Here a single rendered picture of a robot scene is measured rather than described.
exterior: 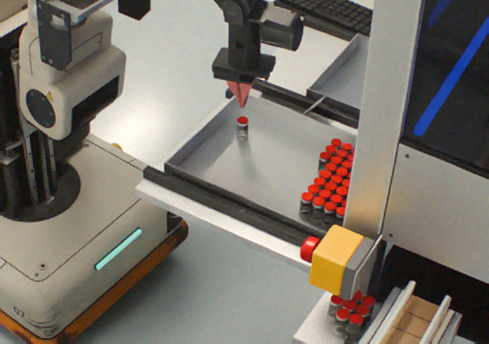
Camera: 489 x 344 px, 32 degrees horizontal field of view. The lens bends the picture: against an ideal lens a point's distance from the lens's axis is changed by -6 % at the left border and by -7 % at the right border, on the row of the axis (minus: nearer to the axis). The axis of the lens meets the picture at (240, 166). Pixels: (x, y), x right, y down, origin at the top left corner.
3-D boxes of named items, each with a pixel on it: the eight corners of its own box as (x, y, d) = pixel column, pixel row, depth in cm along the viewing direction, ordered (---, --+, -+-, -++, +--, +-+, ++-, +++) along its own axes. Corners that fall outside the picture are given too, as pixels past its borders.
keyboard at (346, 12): (433, 41, 218) (435, 33, 216) (409, 65, 209) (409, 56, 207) (301, -15, 235) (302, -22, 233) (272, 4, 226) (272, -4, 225)
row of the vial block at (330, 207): (373, 173, 167) (376, 154, 164) (330, 230, 155) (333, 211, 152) (362, 168, 168) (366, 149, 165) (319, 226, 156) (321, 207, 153)
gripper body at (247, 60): (267, 84, 158) (268, 49, 153) (210, 74, 160) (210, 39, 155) (276, 64, 162) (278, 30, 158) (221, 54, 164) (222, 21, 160)
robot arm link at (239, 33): (237, -4, 155) (223, 10, 151) (273, 4, 153) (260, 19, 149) (236, 28, 160) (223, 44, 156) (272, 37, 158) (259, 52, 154)
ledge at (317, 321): (402, 323, 142) (404, 316, 141) (368, 377, 134) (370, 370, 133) (328, 292, 147) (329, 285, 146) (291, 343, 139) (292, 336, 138)
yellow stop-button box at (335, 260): (368, 271, 138) (375, 239, 133) (348, 302, 133) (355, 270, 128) (326, 254, 140) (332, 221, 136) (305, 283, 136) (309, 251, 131)
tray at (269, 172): (394, 167, 169) (396, 153, 167) (333, 252, 152) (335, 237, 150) (239, 104, 181) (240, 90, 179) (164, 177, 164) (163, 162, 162)
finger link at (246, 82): (251, 119, 163) (251, 76, 157) (211, 111, 165) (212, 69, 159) (260, 97, 168) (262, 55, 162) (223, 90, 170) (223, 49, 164)
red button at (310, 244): (329, 256, 138) (333, 237, 135) (317, 272, 135) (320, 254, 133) (307, 247, 139) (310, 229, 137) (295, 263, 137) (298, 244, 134)
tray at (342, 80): (493, 98, 188) (496, 85, 186) (457, 163, 171) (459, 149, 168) (356, 45, 200) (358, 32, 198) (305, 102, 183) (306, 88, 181)
